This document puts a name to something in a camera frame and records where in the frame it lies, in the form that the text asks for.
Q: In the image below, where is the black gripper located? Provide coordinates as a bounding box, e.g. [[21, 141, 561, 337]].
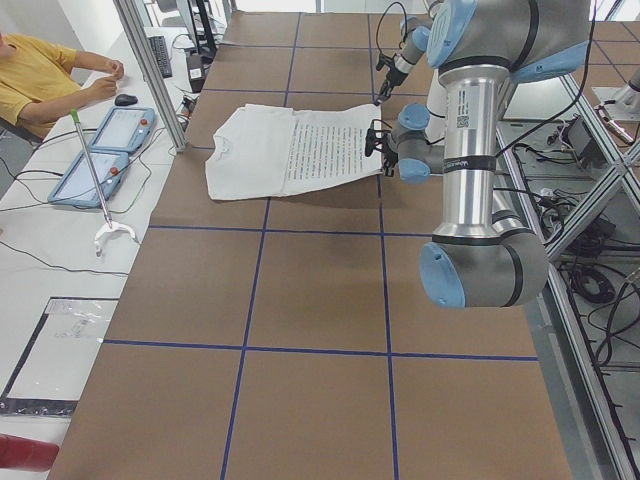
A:
[[374, 66, 407, 105], [381, 145, 398, 177]]

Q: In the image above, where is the white long-sleeve printed shirt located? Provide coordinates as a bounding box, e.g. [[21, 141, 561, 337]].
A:
[[205, 104, 381, 201]]

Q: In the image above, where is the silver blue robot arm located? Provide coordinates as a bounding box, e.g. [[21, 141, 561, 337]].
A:
[[373, 1, 441, 106], [379, 1, 590, 308]]

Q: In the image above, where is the person's left hand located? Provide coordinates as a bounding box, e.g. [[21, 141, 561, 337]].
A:
[[100, 59, 124, 80]]

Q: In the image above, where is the person's right hand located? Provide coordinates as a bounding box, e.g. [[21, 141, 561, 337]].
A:
[[85, 76, 118, 101]]

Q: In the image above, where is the black electronics box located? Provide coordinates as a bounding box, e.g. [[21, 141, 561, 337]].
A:
[[563, 116, 602, 168]]

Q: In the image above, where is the black power adapter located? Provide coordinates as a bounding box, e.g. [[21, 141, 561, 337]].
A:
[[185, 54, 206, 93]]

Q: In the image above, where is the black keyboard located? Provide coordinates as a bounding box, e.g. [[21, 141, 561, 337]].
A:
[[147, 36, 173, 78]]

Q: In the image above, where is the upper blue teach pendant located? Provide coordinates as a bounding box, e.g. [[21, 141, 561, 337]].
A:
[[90, 106, 156, 154]]

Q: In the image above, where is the blue teach pendant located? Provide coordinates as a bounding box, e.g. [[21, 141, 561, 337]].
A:
[[90, 106, 156, 154], [48, 152, 129, 208]]

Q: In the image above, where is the black computer mouse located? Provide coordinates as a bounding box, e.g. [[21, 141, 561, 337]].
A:
[[114, 94, 138, 107]]

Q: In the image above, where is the reacher grabber stick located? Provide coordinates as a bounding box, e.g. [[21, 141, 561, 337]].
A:
[[70, 109, 139, 257]]

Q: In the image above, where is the lower blue teach pendant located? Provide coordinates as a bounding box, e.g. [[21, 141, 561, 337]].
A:
[[48, 152, 129, 208]]

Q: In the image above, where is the person in yellow shirt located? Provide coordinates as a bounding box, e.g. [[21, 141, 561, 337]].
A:
[[1, 34, 111, 139]]

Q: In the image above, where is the black bordered calibration sheet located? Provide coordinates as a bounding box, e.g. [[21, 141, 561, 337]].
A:
[[1, 297, 118, 418]]

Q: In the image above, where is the red object at corner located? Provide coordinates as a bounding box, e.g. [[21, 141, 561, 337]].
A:
[[1, 434, 60, 472]]

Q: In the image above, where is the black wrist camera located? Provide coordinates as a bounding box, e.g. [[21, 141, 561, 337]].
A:
[[376, 51, 395, 71], [365, 119, 391, 157]]

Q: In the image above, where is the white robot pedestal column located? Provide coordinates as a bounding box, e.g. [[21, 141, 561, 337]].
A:
[[425, 70, 447, 146]]

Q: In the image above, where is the black cable bundle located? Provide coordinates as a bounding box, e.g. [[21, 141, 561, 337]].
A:
[[519, 144, 640, 371]]

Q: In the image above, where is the aluminium frame post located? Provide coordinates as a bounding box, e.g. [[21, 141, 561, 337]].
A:
[[113, 0, 187, 153]]

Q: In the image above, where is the aluminium side frame rail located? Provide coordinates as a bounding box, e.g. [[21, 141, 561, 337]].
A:
[[492, 74, 640, 480]]

